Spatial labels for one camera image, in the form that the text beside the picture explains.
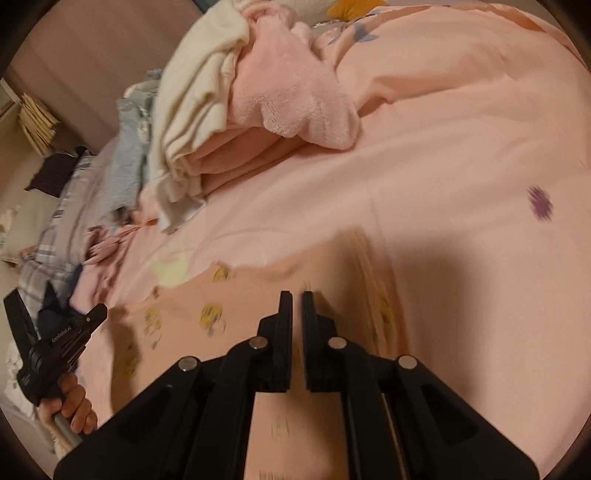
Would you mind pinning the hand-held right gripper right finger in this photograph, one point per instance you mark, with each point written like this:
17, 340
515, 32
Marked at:
309, 323

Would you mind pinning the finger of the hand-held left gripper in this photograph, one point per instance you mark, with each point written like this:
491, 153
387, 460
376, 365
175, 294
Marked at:
90, 321
18, 314

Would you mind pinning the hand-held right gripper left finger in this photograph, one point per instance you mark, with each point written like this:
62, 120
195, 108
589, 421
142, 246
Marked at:
284, 323

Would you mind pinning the orange cartoon print shirt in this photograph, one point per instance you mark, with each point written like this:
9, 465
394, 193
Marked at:
184, 332

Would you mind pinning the person's left hand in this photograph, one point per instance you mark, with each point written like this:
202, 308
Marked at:
76, 406

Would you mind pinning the navy garment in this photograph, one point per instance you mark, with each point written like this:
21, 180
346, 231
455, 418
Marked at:
51, 314

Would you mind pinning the plaid pillow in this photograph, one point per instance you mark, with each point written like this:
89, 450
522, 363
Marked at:
37, 272

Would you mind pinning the thin pink garment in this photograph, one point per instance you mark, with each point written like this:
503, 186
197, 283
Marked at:
101, 258

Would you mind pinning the black cloth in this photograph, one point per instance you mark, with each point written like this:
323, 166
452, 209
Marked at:
55, 170

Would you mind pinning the grey garment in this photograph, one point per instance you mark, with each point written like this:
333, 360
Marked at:
129, 152

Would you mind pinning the yellow striped small curtain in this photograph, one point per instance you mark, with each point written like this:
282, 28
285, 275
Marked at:
37, 124

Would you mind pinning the pink printed blanket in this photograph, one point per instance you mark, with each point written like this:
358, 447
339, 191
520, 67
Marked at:
438, 161

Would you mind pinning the pink fleece garment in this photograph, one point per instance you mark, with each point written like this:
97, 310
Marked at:
286, 92

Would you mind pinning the pink curtain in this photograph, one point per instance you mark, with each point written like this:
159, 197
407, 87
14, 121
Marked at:
92, 50

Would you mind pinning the white goose plush toy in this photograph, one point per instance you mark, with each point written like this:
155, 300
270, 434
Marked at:
355, 7

